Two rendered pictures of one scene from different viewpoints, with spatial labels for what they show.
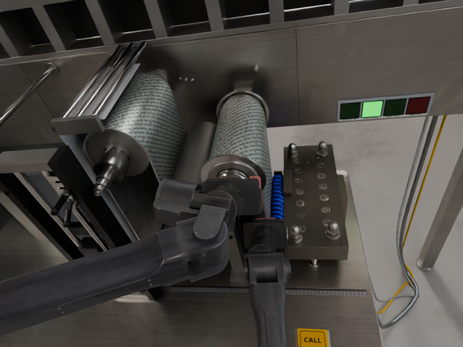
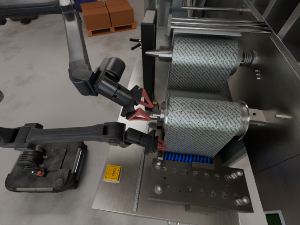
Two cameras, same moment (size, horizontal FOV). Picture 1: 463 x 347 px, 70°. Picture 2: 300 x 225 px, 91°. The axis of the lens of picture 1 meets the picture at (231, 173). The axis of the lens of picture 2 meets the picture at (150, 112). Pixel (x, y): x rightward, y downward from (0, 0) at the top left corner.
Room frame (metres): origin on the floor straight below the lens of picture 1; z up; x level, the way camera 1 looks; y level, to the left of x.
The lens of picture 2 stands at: (0.43, -0.31, 1.70)
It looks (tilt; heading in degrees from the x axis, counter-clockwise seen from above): 54 degrees down; 82
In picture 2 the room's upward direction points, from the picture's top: straight up
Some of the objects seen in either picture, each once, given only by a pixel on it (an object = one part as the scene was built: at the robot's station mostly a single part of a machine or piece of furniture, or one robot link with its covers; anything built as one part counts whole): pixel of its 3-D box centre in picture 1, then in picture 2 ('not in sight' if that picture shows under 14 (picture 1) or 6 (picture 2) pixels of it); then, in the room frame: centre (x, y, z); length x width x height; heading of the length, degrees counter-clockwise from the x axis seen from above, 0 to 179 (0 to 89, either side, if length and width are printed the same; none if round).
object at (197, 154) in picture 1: (200, 166); (193, 104); (0.69, 0.08, 1.17); 0.26 x 0.12 x 0.12; 165
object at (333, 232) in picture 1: (333, 228); (159, 188); (0.48, -0.22, 1.05); 0.04 x 0.04 x 0.04
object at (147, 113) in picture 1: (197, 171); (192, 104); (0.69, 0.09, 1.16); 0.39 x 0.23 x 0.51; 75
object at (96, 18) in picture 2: not in sight; (108, 16); (0.02, 3.74, 0.21); 1.22 x 0.88 x 0.42; 5
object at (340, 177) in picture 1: (342, 198); (199, 210); (0.64, -0.31, 0.96); 0.10 x 0.03 x 0.11; 165
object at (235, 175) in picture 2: (292, 149); (238, 173); (0.81, -0.21, 1.05); 0.04 x 0.04 x 0.04
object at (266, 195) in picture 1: (267, 183); (190, 147); (0.64, -0.09, 1.10); 0.23 x 0.01 x 0.18; 165
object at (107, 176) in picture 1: (103, 183); (152, 52); (0.52, 0.26, 1.33); 0.06 x 0.03 x 0.03; 165
